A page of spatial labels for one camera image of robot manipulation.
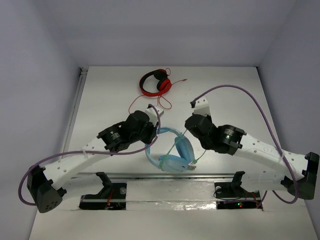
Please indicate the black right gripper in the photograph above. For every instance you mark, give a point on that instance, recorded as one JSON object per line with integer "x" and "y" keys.
{"x": 209, "y": 118}

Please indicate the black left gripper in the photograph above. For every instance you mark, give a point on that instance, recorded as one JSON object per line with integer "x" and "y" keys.
{"x": 152, "y": 132}

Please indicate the light blue headphones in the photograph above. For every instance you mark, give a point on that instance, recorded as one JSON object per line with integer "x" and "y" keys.
{"x": 179, "y": 159}

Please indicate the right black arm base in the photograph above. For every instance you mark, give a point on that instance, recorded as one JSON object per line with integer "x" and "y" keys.
{"x": 241, "y": 192}

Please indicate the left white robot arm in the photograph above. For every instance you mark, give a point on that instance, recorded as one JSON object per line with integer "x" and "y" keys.
{"x": 53, "y": 179}

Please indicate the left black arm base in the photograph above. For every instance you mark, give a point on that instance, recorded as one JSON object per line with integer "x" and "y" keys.
{"x": 112, "y": 196}

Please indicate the red black headphones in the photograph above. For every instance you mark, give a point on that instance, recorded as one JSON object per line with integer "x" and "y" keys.
{"x": 163, "y": 86}

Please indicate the white foam front board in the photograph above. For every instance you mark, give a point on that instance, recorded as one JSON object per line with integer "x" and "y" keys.
{"x": 286, "y": 223}

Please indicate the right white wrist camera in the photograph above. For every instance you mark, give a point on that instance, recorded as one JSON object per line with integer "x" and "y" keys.
{"x": 201, "y": 106}

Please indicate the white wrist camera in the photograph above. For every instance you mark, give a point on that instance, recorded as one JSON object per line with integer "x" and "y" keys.
{"x": 201, "y": 106}
{"x": 154, "y": 113}

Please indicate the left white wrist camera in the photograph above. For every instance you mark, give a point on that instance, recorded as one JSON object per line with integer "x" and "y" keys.
{"x": 154, "y": 113}

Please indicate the aluminium front rail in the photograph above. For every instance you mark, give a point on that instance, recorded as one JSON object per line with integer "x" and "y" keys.
{"x": 169, "y": 175}

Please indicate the aluminium rail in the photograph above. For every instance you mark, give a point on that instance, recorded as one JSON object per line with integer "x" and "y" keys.
{"x": 169, "y": 175}
{"x": 83, "y": 72}

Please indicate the aluminium left side rail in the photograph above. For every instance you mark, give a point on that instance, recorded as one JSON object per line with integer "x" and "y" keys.
{"x": 83, "y": 72}

